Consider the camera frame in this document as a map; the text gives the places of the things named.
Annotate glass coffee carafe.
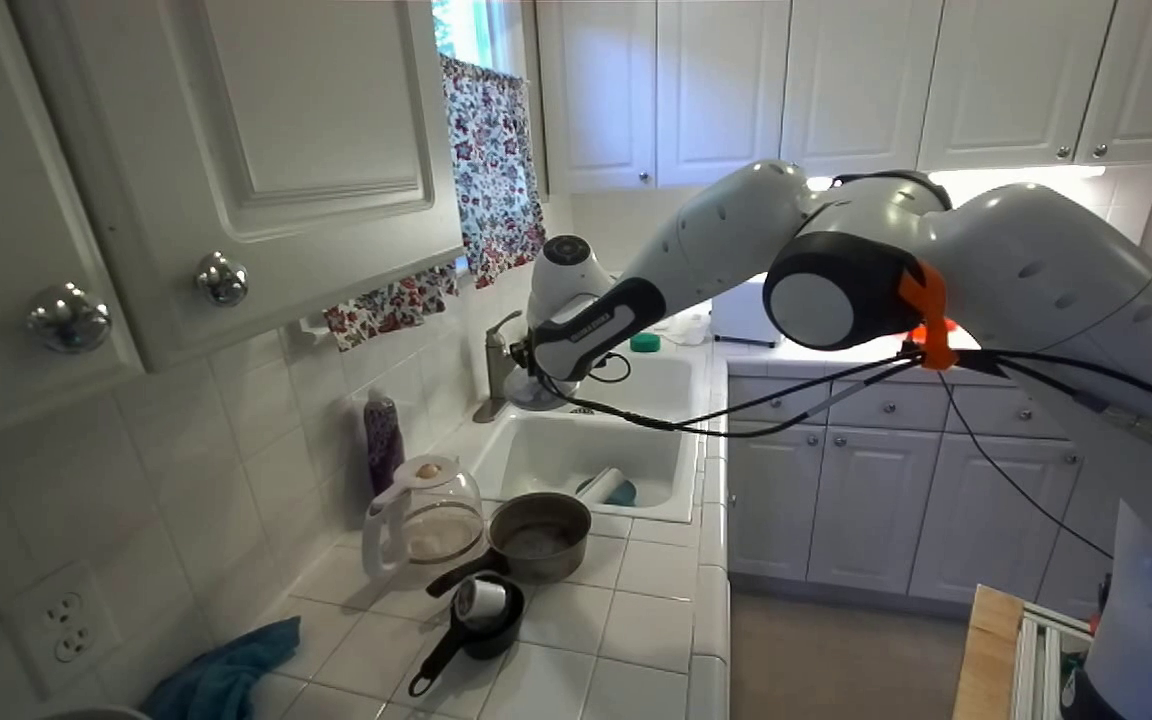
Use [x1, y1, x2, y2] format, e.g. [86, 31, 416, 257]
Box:
[359, 451, 486, 582]

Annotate white cutting board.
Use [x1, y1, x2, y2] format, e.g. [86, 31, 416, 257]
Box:
[573, 463, 630, 510]

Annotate steel pan with black handle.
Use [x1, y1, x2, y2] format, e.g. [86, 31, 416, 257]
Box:
[419, 489, 597, 599]

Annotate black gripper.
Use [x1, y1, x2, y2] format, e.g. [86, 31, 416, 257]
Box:
[508, 319, 584, 394]

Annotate white cabinet door round knob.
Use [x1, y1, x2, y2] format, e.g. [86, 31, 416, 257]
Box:
[0, 0, 146, 456]
[9, 0, 469, 378]

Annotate white upper cabinet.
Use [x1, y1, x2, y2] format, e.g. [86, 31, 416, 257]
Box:
[531, 0, 1152, 193]

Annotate brushed metal faucet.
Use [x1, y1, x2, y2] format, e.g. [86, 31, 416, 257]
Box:
[469, 309, 528, 427]

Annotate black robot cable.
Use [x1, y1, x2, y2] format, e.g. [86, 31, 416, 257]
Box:
[557, 343, 1152, 567]

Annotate orange cable clip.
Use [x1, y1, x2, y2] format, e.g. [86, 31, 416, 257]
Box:
[897, 262, 964, 378]

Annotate white wall outlet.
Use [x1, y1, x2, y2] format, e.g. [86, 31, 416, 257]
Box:
[0, 567, 124, 699]

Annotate aluminium base frame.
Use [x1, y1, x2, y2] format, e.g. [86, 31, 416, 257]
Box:
[1012, 595, 1097, 720]

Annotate blue terry towel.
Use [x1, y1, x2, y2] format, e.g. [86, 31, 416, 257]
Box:
[136, 611, 303, 720]

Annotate white kitchen sink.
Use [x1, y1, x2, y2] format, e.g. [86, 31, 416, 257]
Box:
[469, 350, 708, 529]

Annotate purple dish soap bottle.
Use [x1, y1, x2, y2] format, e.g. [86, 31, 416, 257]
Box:
[356, 383, 407, 499]

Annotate floral window curtain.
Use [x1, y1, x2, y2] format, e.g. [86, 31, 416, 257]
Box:
[283, 56, 550, 356]

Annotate white lower cabinets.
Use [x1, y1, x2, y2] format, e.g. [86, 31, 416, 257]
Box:
[725, 370, 1121, 622]

